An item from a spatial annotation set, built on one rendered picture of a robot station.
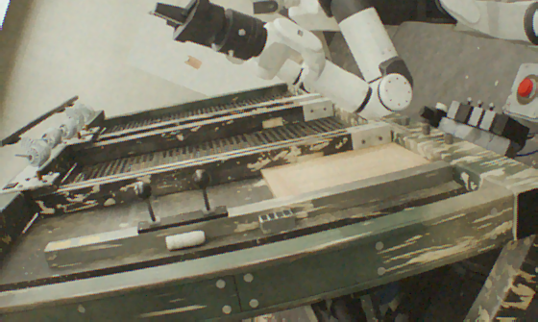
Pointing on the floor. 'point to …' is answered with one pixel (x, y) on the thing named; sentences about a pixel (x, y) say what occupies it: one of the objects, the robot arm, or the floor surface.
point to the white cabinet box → (187, 61)
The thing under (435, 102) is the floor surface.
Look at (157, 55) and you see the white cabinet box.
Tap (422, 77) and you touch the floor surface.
